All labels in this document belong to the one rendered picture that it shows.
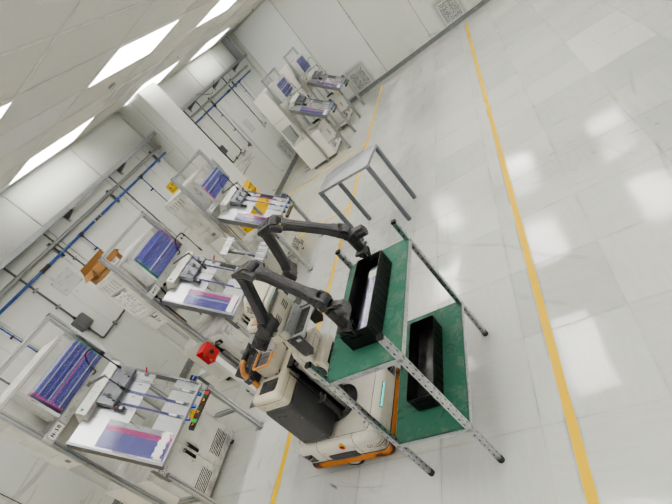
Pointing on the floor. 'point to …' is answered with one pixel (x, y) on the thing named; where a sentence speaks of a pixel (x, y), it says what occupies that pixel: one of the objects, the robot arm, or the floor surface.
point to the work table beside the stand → (357, 173)
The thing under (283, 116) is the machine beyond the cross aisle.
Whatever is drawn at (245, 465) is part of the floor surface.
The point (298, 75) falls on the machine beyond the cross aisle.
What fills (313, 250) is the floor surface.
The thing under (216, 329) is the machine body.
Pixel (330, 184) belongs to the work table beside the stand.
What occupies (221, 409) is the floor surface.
